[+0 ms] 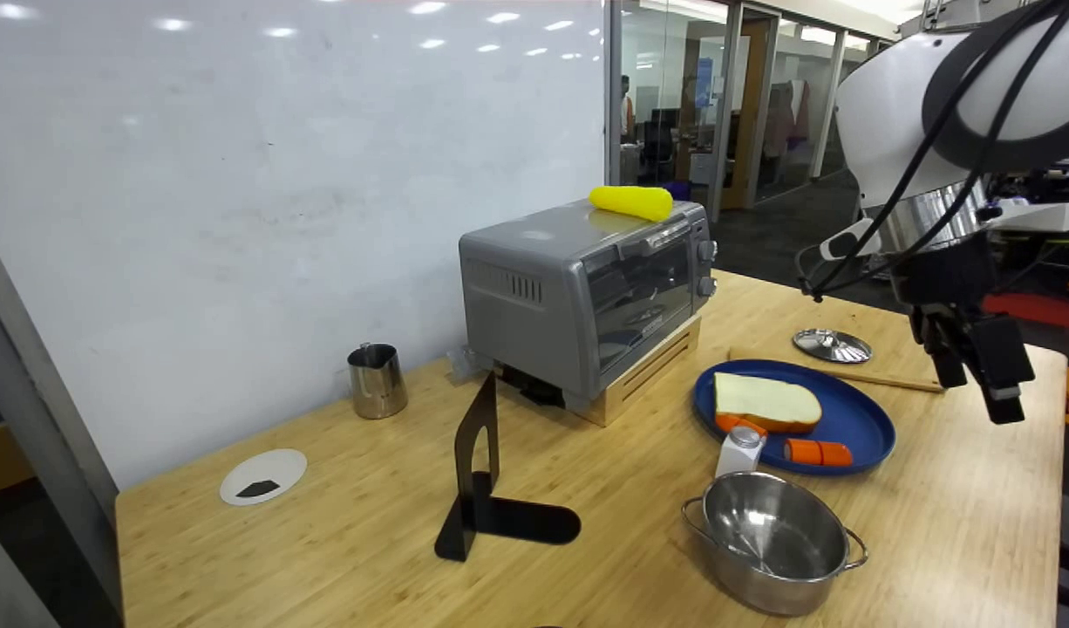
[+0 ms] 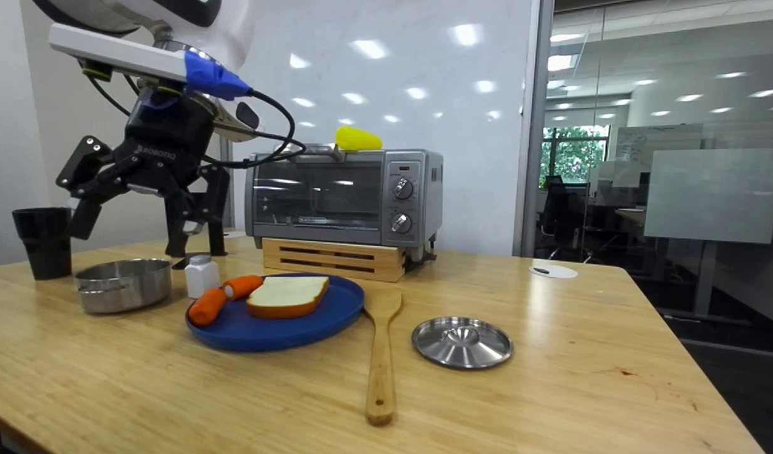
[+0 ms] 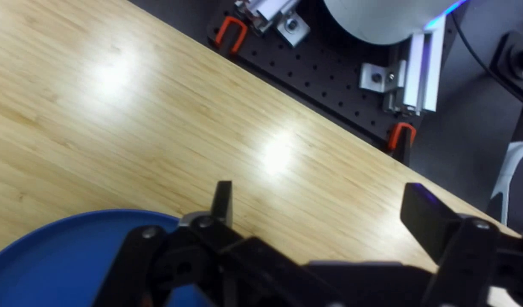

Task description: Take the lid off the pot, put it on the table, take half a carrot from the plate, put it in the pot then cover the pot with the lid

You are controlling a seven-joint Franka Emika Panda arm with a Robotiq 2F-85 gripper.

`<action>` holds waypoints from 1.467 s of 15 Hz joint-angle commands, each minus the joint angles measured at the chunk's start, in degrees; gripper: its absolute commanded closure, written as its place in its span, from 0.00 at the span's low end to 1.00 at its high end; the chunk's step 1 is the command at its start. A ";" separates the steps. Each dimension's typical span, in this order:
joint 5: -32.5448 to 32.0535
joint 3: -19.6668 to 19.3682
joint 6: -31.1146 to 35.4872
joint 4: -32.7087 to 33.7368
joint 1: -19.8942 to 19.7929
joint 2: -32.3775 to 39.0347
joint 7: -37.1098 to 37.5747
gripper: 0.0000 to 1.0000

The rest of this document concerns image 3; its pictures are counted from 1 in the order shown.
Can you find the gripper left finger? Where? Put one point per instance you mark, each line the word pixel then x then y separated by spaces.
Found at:
pixel 193 256

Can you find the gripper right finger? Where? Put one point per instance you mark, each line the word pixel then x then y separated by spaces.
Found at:
pixel 466 256

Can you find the blue plate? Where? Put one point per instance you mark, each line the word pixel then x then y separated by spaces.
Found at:
pixel 61 260

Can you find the orange clamp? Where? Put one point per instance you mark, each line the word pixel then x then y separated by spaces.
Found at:
pixel 230 34
pixel 399 136

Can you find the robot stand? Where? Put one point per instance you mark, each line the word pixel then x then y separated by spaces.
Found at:
pixel 325 68

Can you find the black mount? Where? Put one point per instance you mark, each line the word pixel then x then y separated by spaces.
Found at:
pixel 515 59

